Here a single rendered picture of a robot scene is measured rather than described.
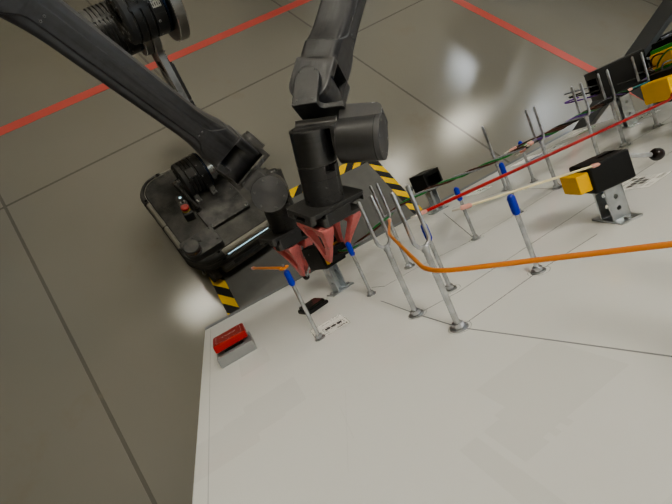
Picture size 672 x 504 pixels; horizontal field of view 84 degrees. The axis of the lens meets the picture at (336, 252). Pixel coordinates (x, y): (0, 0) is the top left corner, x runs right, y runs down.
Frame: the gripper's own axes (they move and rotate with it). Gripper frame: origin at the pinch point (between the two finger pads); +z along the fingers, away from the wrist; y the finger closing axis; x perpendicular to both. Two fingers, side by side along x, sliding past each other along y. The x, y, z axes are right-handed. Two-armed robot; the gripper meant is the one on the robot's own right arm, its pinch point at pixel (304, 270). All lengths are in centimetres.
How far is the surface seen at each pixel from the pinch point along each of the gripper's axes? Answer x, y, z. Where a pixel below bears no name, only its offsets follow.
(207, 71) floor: 219, 91, -83
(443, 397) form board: -45.4, -15.0, -4.1
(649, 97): -41, 46, -12
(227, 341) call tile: -10.3, -20.3, -0.8
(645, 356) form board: -55, -7, -6
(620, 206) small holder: -46.4, 16.2, -5.9
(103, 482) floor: 97, -65, 71
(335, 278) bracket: -9.8, 0.4, 0.4
